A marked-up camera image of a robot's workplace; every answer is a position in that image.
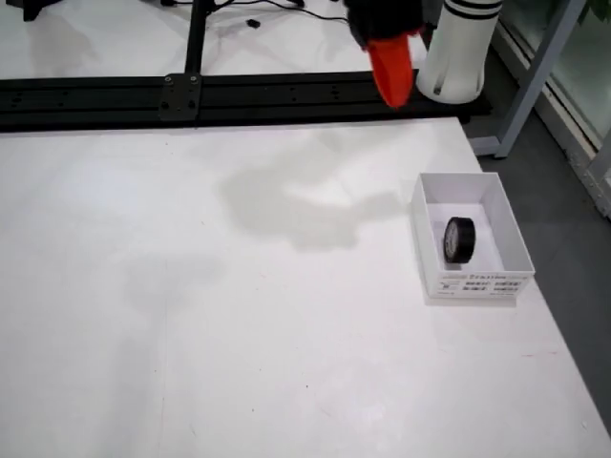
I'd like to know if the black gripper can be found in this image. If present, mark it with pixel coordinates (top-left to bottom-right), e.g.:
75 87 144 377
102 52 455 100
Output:
344 0 427 111

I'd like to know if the black tape roll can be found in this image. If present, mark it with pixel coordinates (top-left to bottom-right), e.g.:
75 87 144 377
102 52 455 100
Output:
442 216 477 265

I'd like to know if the white cardboard bin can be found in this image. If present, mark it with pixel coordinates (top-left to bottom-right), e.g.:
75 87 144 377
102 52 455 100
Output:
411 171 536 307

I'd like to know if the grey door floor track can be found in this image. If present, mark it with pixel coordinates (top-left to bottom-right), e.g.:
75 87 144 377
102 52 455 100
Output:
495 18 611 220

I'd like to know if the black stand base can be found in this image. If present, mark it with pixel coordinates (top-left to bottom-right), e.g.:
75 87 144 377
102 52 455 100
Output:
0 0 66 23

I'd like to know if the thin black cable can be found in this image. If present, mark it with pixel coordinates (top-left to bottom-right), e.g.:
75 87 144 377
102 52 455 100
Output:
209 0 352 23

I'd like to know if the black aluminium rail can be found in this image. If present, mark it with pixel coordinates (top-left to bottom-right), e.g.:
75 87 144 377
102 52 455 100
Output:
0 70 494 134

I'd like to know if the grey glass partition frame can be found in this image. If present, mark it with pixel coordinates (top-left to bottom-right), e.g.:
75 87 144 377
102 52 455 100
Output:
470 0 588 159

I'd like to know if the black upright post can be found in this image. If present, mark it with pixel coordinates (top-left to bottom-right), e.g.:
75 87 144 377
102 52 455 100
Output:
183 0 215 77

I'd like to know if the black metal bracket plate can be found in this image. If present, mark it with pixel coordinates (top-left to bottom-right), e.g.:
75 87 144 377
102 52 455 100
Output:
158 73 200 123

